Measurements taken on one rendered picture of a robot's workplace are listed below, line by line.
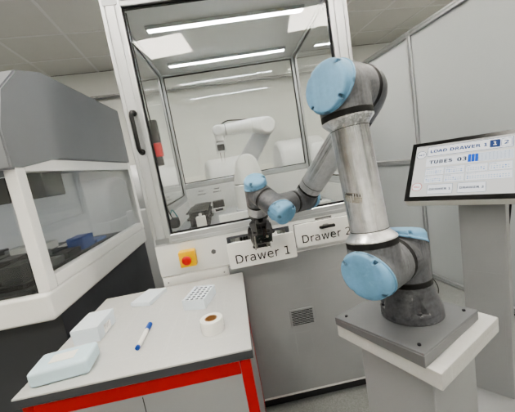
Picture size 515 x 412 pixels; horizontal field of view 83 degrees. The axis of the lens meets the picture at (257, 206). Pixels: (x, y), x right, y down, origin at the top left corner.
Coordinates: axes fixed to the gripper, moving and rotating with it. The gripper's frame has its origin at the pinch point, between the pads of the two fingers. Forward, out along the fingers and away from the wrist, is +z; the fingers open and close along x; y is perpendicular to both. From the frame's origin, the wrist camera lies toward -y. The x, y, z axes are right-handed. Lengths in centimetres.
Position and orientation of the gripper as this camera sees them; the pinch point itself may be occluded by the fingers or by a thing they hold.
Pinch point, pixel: (261, 244)
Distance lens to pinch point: 120.4
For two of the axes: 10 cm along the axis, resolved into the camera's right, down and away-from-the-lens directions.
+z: 0.9, 7.3, 6.8
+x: 9.8, -1.8, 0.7
